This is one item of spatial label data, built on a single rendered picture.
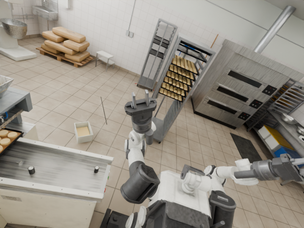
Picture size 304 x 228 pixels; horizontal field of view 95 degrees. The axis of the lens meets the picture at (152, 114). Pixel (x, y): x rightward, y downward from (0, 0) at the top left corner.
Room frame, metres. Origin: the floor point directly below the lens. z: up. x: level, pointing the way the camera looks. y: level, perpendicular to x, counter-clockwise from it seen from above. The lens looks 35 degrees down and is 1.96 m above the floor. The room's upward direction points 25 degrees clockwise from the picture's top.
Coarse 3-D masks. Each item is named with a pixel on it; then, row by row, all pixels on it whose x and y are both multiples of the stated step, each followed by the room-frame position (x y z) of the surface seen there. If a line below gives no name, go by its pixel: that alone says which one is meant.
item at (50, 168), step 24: (0, 168) 0.32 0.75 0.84; (24, 168) 0.38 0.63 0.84; (48, 168) 0.44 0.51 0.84; (72, 168) 0.51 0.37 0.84; (0, 192) 0.23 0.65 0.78; (24, 192) 0.27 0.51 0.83; (96, 192) 0.43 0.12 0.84; (24, 216) 0.25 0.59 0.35; (48, 216) 0.29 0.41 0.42; (72, 216) 0.34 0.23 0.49
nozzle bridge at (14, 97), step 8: (8, 88) 0.66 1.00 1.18; (8, 96) 0.60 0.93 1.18; (16, 96) 0.63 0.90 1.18; (24, 96) 0.66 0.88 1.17; (0, 104) 0.52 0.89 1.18; (8, 104) 0.54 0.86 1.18; (16, 104) 0.65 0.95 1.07; (24, 104) 0.66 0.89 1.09; (0, 112) 0.47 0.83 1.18; (8, 112) 0.58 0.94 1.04; (16, 112) 0.60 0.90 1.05; (8, 120) 0.53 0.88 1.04; (16, 120) 0.65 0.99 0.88; (0, 128) 0.46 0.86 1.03
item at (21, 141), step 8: (16, 144) 0.50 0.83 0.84; (24, 144) 0.51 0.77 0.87; (32, 144) 0.52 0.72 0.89; (40, 144) 0.54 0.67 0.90; (48, 144) 0.57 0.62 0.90; (56, 152) 0.56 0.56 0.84; (64, 152) 0.58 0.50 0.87; (72, 152) 0.59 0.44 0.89; (80, 152) 0.61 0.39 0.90; (88, 152) 0.64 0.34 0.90; (96, 160) 0.64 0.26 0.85; (104, 160) 0.66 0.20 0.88; (112, 160) 0.67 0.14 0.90
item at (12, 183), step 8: (0, 184) 0.24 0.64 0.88; (8, 184) 0.25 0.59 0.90; (16, 184) 0.27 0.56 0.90; (24, 184) 0.29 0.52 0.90; (32, 184) 0.30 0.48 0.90; (40, 184) 0.32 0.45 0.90; (40, 192) 0.30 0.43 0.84; (48, 192) 0.31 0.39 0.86; (56, 192) 0.32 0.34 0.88; (64, 192) 0.33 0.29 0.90; (72, 192) 0.35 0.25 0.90; (80, 192) 0.37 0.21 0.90; (88, 192) 0.39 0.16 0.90; (96, 200) 0.38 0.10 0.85
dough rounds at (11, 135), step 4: (0, 132) 0.49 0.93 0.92; (4, 132) 0.50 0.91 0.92; (8, 132) 0.52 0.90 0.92; (12, 132) 0.52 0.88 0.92; (16, 132) 0.55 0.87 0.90; (0, 136) 0.47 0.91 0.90; (4, 136) 0.48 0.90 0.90; (8, 136) 0.49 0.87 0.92; (12, 136) 0.50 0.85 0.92; (16, 136) 0.52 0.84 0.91; (0, 140) 0.44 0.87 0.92; (4, 140) 0.45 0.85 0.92; (8, 140) 0.46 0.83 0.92; (12, 140) 0.48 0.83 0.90; (0, 144) 0.43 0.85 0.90; (4, 144) 0.43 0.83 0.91; (8, 144) 0.45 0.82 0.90; (0, 148) 0.40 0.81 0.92; (4, 148) 0.41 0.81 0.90; (0, 152) 0.38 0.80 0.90
